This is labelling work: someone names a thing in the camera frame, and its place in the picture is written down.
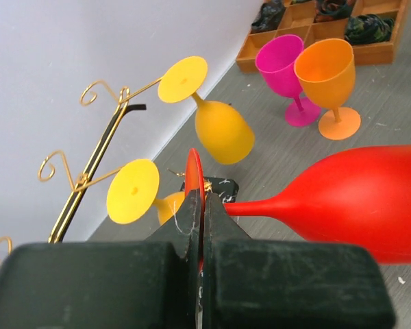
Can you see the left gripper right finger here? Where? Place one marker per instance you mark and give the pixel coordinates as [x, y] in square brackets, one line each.
[251, 283]

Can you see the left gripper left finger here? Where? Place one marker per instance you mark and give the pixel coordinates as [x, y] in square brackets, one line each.
[151, 283]

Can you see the yellow plastic wine glass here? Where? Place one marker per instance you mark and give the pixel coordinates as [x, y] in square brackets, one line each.
[220, 128]

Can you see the red plastic wine glass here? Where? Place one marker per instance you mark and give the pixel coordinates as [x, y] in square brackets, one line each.
[360, 196]

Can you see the gold wine glass rack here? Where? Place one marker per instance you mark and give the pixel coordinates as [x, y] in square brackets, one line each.
[193, 176]

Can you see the pink plastic wine glass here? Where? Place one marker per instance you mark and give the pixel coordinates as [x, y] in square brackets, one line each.
[275, 62]

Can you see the orange plastic wine glass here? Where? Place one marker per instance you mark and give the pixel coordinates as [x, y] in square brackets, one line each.
[327, 74]

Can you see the dark rose top left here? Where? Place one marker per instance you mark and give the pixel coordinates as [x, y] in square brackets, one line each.
[269, 17]

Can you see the orange compartment tray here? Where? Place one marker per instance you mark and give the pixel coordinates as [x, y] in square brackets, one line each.
[298, 19]

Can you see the dark green rose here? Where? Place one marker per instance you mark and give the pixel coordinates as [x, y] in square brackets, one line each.
[333, 10]

